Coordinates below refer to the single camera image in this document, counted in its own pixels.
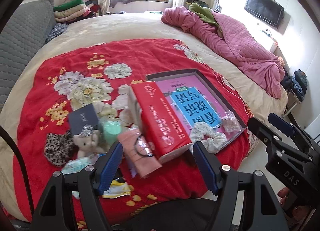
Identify clear plastic bag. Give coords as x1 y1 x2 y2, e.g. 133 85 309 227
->
221 110 241 134

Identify red floral blanket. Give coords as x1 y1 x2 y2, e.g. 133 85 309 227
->
17 39 239 224

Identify grey shallow box tray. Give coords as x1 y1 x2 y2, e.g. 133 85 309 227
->
146 69 248 148

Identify pink tissue pack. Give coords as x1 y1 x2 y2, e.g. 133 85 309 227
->
118 127 162 178

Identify red tissue box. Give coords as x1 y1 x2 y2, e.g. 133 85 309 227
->
128 81 191 164

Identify wall mounted television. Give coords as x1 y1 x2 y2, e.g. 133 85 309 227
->
244 0 284 28

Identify mint green round object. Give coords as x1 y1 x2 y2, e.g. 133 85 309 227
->
99 118 127 146

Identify cream floral scrunchie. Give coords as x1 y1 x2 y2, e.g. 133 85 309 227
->
189 122 227 154

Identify stack of folded clothes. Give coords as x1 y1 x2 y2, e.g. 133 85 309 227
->
54 0 101 24

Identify black cable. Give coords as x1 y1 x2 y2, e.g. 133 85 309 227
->
0 124 36 218

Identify dark clothes on stool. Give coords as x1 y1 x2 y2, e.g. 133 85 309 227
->
280 69 308 102

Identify pink and blue book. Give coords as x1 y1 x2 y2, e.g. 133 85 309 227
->
156 75 226 133

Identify green cloth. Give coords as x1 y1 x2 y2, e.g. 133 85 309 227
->
189 3 223 38

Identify teal tissue pack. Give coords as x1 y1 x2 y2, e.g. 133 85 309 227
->
61 154 105 175

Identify black hair tie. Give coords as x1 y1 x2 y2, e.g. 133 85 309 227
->
133 134 155 158

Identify pink quilted comforter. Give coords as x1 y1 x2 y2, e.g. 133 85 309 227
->
161 7 285 99

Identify person's right hand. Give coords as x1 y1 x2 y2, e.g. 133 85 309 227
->
277 187 310 224

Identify leopard print scrunchie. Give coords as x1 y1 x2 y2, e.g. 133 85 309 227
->
44 130 75 167

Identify grey quilted headboard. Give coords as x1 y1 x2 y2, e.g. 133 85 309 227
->
0 0 56 107

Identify dark blue small box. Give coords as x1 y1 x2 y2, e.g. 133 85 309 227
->
68 104 99 135

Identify beige bed sheet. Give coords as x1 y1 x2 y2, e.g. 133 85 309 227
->
1 13 287 222

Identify small plush elephant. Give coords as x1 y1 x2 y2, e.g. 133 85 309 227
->
73 124 104 159

